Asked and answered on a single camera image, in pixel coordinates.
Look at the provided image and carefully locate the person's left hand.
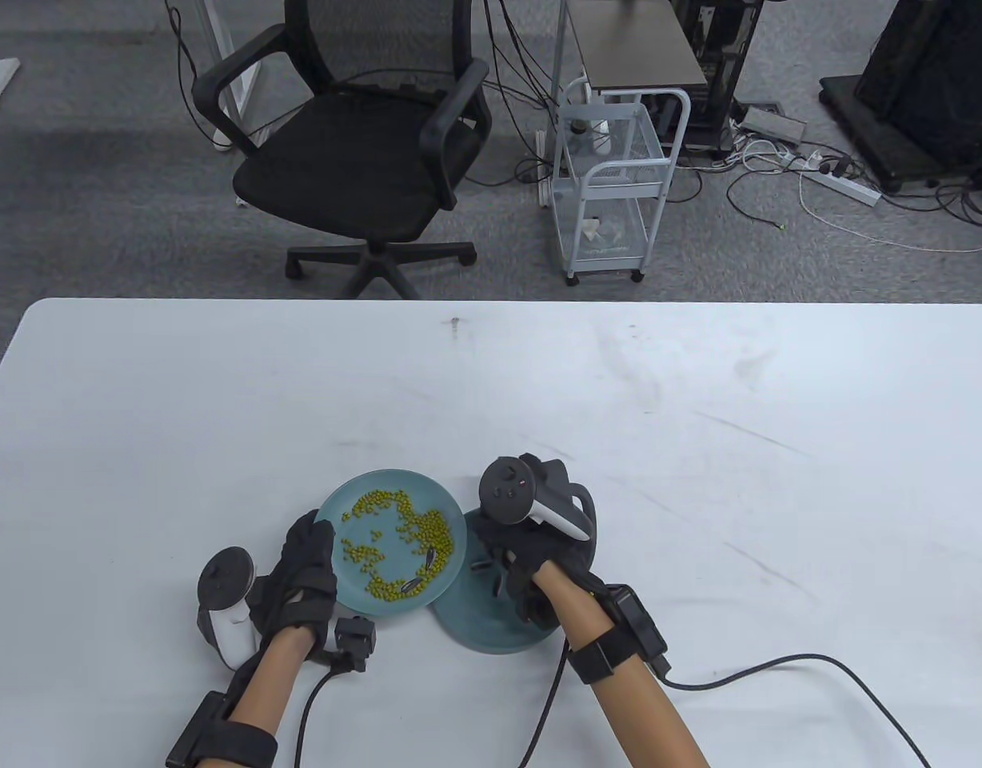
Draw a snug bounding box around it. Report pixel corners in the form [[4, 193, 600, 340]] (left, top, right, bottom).
[[247, 510, 338, 657]]

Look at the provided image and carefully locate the person's right hand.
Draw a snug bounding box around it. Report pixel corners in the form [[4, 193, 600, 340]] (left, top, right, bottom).
[[467, 512, 608, 629]]

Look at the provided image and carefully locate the light blue plate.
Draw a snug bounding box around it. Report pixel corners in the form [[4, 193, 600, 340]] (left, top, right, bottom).
[[315, 469, 467, 615]]

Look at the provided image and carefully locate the person's right forearm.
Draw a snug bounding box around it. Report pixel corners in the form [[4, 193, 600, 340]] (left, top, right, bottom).
[[533, 562, 712, 768]]

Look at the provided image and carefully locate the person's left forearm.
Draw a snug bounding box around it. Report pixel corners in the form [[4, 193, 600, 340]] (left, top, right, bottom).
[[219, 624, 317, 768]]

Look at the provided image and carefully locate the black and white tracking controller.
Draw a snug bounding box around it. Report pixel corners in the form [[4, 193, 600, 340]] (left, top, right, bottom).
[[478, 454, 597, 546]]

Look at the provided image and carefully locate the dark teal plate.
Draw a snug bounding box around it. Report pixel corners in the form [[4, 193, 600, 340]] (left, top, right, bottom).
[[427, 509, 601, 656]]

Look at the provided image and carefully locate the pile of green beans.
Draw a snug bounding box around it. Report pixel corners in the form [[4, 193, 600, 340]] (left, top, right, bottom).
[[339, 489, 457, 602]]

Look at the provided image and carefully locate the black office chair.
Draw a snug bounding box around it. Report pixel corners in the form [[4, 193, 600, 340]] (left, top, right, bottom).
[[191, 0, 493, 301]]

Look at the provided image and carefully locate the white power strip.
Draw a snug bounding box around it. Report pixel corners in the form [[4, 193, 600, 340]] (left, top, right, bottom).
[[800, 162, 884, 209]]

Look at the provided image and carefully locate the grey flat box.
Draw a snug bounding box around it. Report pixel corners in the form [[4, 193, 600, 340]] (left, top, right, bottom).
[[737, 102, 808, 146]]

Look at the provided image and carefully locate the brown top desk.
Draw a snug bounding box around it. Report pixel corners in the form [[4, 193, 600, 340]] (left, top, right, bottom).
[[551, 0, 706, 109]]

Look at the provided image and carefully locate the black computer tower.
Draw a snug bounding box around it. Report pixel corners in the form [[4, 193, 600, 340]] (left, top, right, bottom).
[[671, 0, 768, 154]]

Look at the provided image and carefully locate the black equipment stand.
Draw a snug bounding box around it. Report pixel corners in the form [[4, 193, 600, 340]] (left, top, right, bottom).
[[819, 0, 982, 193]]

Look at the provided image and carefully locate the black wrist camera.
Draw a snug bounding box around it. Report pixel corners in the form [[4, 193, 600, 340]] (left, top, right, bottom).
[[333, 617, 378, 674], [605, 586, 670, 678]]

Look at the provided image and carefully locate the black wrist strap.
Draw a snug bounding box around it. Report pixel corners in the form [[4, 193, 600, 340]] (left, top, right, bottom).
[[166, 691, 280, 768], [569, 630, 645, 686]]

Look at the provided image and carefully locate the black cable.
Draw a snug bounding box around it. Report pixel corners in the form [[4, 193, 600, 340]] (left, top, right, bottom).
[[521, 638, 573, 768], [293, 650, 349, 768], [663, 654, 933, 768]]

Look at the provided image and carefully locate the white wire trolley cart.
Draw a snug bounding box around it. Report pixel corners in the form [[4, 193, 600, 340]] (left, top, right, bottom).
[[549, 78, 692, 286]]

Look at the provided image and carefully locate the white desk frame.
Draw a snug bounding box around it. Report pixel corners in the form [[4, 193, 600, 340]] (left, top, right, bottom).
[[194, 0, 266, 153]]

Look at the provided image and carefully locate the bundle of floor cables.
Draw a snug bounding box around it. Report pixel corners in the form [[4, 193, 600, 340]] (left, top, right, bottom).
[[683, 132, 982, 255]]

